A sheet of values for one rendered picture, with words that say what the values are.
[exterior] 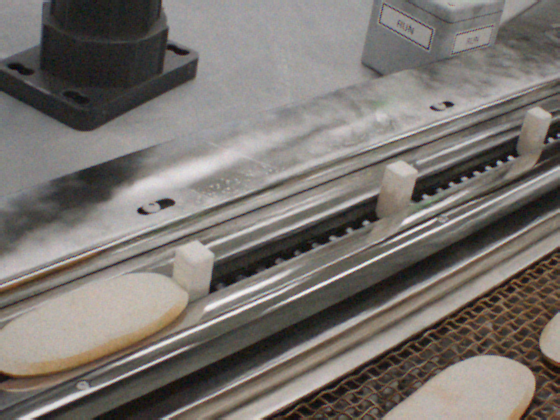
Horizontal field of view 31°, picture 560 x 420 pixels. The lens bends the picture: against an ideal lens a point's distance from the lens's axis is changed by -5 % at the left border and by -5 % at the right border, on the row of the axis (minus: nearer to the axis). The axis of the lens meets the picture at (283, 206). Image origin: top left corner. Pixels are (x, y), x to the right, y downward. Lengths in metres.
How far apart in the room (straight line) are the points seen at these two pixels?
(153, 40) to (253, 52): 0.12
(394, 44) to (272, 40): 0.10
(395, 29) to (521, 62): 0.09
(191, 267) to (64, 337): 0.07
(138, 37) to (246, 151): 0.13
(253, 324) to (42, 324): 0.09
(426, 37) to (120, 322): 0.37
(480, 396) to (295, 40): 0.47
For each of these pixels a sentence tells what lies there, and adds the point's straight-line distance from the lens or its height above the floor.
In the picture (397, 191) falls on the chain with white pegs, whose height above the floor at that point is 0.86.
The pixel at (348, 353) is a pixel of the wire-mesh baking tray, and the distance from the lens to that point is 0.39.
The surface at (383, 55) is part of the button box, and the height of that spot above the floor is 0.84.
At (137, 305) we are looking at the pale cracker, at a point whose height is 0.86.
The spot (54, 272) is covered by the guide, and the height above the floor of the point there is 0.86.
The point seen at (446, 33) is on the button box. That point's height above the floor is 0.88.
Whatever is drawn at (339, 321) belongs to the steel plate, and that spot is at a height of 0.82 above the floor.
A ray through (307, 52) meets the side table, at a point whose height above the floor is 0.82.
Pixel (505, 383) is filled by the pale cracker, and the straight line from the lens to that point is 0.37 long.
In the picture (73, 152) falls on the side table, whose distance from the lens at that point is 0.61.
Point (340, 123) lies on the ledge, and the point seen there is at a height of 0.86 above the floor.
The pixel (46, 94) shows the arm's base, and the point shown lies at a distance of 0.64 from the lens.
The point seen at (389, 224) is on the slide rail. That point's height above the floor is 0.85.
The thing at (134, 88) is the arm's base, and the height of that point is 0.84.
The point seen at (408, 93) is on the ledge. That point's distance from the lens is 0.65.
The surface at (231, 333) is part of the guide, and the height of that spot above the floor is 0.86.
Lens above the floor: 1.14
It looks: 33 degrees down
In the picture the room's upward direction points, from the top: 11 degrees clockwise
